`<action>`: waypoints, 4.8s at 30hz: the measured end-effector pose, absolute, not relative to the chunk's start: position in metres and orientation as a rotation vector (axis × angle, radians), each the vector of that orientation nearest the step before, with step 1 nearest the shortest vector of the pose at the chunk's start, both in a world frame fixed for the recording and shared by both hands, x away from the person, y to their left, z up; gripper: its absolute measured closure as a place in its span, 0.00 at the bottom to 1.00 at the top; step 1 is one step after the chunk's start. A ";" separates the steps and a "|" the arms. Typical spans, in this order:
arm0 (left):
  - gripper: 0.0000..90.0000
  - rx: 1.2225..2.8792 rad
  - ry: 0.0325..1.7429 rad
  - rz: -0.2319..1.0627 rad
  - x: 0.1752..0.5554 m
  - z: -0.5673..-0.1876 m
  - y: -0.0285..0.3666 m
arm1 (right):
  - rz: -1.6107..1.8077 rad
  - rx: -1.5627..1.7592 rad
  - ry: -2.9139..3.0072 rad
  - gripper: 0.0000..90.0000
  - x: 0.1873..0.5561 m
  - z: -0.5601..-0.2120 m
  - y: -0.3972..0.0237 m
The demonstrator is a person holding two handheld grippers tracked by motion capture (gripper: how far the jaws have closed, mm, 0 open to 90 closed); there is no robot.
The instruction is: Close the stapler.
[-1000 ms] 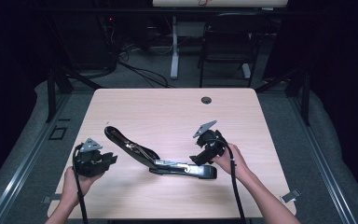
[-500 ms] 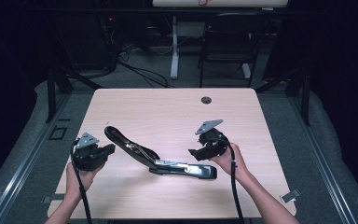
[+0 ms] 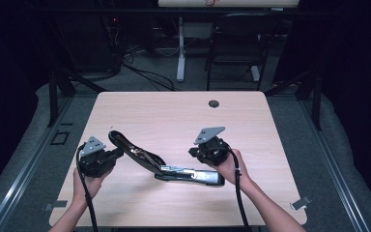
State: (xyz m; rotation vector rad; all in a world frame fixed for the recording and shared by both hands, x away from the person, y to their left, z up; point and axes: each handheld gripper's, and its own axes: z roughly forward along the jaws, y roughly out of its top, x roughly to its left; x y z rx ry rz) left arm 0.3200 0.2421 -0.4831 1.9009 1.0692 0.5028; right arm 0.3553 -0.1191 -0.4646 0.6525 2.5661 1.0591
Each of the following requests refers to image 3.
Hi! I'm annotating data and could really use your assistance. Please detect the person's right hand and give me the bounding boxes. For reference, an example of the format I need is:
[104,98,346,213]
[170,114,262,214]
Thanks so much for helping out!
[210,148,254,191]

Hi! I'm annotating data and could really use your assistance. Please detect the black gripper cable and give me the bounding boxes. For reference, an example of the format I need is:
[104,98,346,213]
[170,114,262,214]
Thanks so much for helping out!
[75,144,100,232]
[227,149,251,232]

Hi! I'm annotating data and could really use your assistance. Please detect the black floor cables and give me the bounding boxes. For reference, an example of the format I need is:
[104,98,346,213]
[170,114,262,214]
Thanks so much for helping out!
[122,44,177,92]

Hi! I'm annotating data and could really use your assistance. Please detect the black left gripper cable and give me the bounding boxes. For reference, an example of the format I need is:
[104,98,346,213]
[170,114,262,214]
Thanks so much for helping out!
[75,144,100,232]

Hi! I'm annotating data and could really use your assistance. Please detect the grey table edge clip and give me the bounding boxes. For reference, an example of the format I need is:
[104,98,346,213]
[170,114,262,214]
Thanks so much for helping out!
[43,199,69,213]
[289,195,313,211]

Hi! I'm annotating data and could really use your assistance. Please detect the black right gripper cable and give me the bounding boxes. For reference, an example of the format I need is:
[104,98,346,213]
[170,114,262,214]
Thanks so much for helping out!
[227,149,251,232]

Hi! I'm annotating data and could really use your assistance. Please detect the aluminium floor rail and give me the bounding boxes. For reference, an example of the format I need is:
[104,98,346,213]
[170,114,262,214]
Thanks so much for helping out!
[298,96,371,232]
[0,96,75,232]

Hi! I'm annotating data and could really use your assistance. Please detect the person's left hand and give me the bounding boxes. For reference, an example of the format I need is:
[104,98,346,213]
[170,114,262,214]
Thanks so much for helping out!
[73,168,112,206]

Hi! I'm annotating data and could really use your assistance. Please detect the white desk leg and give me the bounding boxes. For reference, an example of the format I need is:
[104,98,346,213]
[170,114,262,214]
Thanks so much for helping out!
[176,16,186,83]

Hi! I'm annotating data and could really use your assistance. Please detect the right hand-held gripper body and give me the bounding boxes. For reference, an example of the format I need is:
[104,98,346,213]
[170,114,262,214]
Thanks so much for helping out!
[193,126,232,167]

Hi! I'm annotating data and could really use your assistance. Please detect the black stapler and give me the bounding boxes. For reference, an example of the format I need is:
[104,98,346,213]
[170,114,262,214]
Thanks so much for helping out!
[107,130,226,188]

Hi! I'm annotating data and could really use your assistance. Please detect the black folding chair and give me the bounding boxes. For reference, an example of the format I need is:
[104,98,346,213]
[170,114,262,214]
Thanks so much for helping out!
[204,13,280,92]

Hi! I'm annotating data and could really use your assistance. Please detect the dark equipment cabinet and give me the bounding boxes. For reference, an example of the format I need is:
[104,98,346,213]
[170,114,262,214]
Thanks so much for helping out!
[56,13,122,73]

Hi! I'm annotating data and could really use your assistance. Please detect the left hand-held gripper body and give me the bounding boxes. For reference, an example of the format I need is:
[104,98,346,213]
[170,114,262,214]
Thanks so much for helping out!
[77,135,117,179]

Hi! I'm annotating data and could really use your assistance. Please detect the black metal stand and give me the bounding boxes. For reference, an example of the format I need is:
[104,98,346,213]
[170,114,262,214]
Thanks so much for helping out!
[46,62,108,129]
[264,69,323,131]

